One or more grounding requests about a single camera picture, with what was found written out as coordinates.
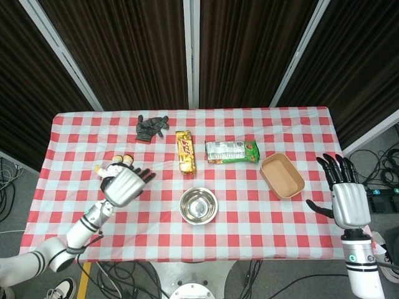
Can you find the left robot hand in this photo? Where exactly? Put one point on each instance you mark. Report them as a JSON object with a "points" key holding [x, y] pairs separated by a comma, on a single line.
{"points": [[124, 187]]}

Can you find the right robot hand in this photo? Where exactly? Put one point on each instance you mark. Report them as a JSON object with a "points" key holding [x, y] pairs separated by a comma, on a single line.
{"points": [[350, 205]]}

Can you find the stainless steel bowl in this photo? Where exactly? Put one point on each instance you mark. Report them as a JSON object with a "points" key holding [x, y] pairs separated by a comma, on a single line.
{"points": [[199, 222], [198, 205]]}

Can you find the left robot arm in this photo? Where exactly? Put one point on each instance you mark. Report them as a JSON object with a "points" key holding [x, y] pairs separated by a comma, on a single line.
{"points": [[78, 232]]}

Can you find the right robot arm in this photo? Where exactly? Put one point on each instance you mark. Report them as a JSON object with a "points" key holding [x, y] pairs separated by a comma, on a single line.
{"points": [[361, 271]]}

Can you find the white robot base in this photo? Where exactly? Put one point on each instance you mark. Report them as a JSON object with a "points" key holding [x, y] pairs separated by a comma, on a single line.
{"points": [[199, 280]]}

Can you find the plush doll with black hair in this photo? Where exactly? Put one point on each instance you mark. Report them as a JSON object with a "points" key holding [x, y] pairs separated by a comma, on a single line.
{"points": [[112, 168]]}

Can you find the grey striped sock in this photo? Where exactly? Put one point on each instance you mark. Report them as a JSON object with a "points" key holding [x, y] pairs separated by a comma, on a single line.
{"points": [[148, 129]]}

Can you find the yellow biscuit packet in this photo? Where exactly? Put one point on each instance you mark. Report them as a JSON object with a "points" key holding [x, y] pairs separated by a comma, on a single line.
{"points": [[186, 152]]}

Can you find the brown paper food container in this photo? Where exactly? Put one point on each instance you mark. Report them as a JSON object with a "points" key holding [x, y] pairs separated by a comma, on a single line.
{"points": [[280, 177]]}

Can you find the red white checkered tablecloth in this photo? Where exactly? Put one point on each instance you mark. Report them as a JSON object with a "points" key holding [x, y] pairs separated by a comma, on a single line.
{"points": [[249, 240]]}

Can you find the green silver snack bag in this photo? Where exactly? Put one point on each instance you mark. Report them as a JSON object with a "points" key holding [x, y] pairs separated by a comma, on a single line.
{"points": [[230, 151]]}

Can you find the white black sneaker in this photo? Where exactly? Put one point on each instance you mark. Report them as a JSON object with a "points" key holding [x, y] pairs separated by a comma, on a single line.
{"points": [[60, 289]]}

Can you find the dark brown curtain panel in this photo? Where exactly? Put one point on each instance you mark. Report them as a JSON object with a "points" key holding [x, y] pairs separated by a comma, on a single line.
{"points": [[358, 62], [124, 56], [31, 93], [249, 56]]}

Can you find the white frame post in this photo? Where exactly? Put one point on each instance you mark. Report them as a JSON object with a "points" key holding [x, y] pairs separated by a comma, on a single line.
{"points": [[298, 53], [63, 56], [371, 135], [190, 53], [18, 162]]}

